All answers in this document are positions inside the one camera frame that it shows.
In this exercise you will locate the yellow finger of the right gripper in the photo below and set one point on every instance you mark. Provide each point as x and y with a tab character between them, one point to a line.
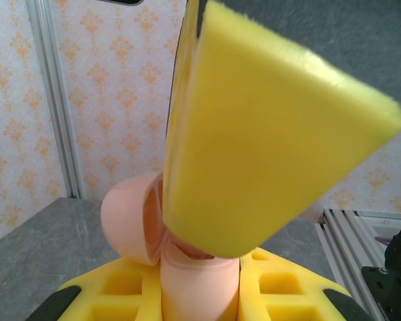
182	67
270	150

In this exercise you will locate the aluminium mounting rail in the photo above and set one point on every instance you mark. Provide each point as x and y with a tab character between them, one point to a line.
341	240

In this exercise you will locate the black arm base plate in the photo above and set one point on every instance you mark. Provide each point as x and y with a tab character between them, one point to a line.
381	294

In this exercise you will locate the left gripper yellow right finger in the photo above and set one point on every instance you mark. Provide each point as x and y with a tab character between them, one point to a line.
280	294

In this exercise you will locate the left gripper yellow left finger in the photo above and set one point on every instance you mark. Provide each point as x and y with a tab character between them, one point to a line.
120	294

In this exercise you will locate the aluminium frame post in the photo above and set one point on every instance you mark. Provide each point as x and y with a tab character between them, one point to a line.
53	100

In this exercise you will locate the pink round charging case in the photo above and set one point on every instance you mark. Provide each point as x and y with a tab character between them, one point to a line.
127	217

